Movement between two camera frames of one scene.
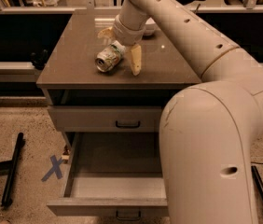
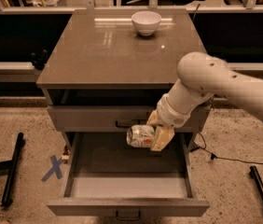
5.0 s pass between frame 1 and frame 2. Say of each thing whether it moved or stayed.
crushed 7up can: moved
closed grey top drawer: stayed
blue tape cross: stayed
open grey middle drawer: stayed
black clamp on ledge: stayed
